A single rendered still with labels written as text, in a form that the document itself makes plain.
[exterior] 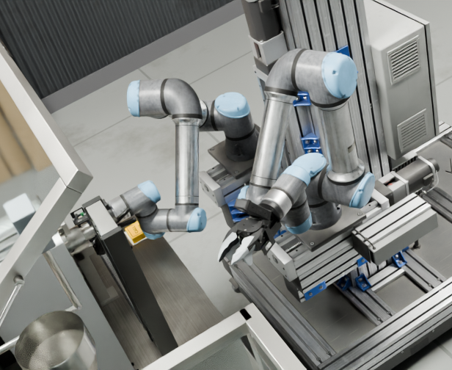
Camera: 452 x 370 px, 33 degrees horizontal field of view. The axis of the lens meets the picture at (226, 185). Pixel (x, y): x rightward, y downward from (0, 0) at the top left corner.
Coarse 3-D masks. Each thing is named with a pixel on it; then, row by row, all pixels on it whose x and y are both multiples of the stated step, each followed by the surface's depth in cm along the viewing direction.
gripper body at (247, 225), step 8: (264, 200) 200; (272, 208) 199; (272, 216) 201; (280, 216) 200; (240, 224) 197; (248, 224) 196; (256, 224) 195; (264, 224) 194; (272, 224) 201; (280, 224) 203; (240, 232) 195; (248, 232) 194; (264, 232) 196; (272, 232) 201; (264, 240) 198; (272, 240) 198; (256, 248) 196; (264, 248) 196
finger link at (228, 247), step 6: (234, 234) 195; (228, 240) 194; (234, 240) 194; (240, 240) 197; (222, 246) 194; (228, 246) 193; (234, 246) 196; (222, 252) 192; (228, 252) 195; (234, 252) 197; (222, 258) 192; (228, 258) 196
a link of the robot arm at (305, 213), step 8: (296, 208) 208; (304, 208) 209; (288, 216) 210; (296, 216) 210; (304, 216) 210; (288, 224) 213; (296, 224) 211; (304, 224) 212; (296, 232) 214; (304, 232) 214
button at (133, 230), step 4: (132, 224) 258; (136, 224) 257; (128, 228) 257; (132, 228) 256; (136, 228) 256; (140, 228) 255; (128, 232) 255; (132, 232) 255; (136, 232) 254; (140, 232) 254; (132, 236) 253; (136, 236) 253; (140, 236) 253; (144, 236) 254; (132, 240) 253; (136, 240) 253
